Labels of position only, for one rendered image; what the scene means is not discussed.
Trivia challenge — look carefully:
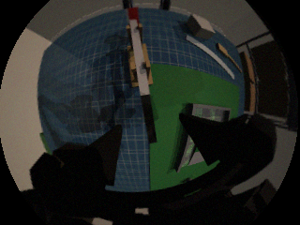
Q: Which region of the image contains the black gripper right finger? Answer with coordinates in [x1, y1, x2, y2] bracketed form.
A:
[179, 112, 248, 166]

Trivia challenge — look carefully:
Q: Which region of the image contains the grey flat bar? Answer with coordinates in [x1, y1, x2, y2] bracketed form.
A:
[185, 35, 235, 79]

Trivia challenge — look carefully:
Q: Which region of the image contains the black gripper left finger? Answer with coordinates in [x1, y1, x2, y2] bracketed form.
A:
[53, 124, 123, 187]

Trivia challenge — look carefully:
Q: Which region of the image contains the green flat mat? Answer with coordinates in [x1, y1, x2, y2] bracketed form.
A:
[149, 64, 240, 191]

